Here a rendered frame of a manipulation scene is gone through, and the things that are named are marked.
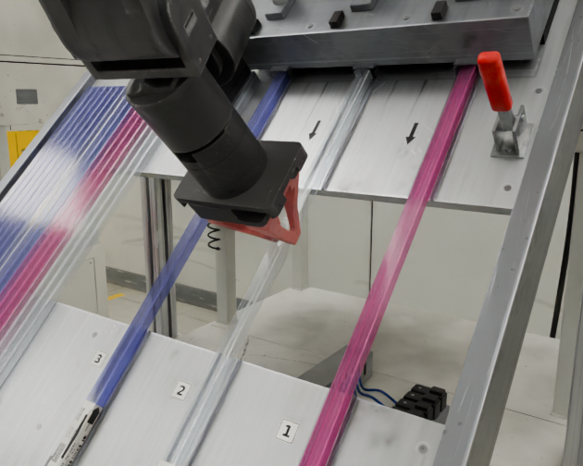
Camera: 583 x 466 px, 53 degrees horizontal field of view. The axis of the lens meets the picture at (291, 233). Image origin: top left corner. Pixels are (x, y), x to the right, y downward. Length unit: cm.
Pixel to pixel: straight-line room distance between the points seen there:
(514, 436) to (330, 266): 182
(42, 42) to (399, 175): 144
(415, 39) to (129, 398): 43
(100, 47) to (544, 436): 75
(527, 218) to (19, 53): 154
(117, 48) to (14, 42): 144
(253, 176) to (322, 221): 216
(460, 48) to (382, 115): 9
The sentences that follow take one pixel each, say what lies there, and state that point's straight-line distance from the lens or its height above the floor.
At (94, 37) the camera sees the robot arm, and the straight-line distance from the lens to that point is 38.
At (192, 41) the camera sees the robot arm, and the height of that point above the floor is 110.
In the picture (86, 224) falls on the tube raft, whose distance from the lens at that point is 72.
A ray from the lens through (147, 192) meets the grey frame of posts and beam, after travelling 110.
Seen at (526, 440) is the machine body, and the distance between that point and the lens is 90.
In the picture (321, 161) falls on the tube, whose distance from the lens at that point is 58.
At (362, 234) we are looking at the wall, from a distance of 251.
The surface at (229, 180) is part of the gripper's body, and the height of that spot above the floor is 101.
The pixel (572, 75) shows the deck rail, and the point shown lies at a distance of 58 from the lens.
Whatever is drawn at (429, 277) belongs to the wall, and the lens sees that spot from 242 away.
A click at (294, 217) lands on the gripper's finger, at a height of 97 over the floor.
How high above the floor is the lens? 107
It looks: 13 degrees down
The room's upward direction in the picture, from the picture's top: straight up
